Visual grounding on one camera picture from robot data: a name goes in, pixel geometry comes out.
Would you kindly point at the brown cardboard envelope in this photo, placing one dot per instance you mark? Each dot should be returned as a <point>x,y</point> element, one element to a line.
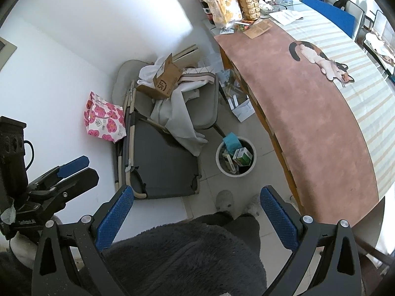
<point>257,29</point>

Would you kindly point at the white papers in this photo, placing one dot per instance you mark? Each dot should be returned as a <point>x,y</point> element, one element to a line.
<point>285,17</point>

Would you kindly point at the white cloth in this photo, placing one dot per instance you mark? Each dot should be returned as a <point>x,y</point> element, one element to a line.
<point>182,114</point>

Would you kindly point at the yellow snack bag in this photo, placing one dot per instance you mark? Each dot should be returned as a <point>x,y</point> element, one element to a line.
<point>222,3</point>

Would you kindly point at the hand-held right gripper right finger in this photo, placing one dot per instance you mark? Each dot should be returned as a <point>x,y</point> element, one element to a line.
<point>277,219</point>

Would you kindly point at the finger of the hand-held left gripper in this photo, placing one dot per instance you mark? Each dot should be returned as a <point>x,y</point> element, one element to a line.
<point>83,177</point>
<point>77,163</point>

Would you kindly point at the grey folding cot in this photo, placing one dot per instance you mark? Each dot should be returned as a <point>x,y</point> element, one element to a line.
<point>160,166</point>

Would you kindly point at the pink floral bag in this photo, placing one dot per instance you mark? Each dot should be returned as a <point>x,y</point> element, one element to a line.
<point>105,123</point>

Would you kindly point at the white paper bag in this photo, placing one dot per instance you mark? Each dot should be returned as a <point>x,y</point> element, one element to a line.
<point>243,111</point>

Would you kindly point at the dark fleece clothing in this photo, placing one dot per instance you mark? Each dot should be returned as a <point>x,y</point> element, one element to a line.
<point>185,259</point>

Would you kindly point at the green carton box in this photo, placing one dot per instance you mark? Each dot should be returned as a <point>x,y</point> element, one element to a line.
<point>243,157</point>

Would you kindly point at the grey fuzzy slipper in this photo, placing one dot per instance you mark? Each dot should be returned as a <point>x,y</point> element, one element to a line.
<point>252,205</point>
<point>224,203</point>

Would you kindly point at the cat print table mat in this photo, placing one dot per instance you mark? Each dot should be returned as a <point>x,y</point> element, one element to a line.
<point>308,114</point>

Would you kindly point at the wooden table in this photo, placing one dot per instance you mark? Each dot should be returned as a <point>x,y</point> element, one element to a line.
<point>265,123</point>

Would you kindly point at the black bag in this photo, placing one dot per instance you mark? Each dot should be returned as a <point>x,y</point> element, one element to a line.
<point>341,1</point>

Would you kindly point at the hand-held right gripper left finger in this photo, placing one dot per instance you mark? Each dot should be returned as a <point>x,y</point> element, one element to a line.
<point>114,219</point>

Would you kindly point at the white and green carton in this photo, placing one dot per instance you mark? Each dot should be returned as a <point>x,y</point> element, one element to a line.
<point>227,160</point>

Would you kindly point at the brown cardboard box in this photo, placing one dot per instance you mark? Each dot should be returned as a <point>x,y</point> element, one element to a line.
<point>163,80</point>

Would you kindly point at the colourful sweets packet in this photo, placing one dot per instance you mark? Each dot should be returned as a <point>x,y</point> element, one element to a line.
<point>242,27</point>

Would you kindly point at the gold bottle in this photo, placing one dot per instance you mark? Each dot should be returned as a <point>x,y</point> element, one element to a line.
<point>251,6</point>

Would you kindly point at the white trash bin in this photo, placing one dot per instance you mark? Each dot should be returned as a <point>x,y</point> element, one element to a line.
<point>222,170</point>

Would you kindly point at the blue chair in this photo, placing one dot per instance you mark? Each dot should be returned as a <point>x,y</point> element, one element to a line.
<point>333,15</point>

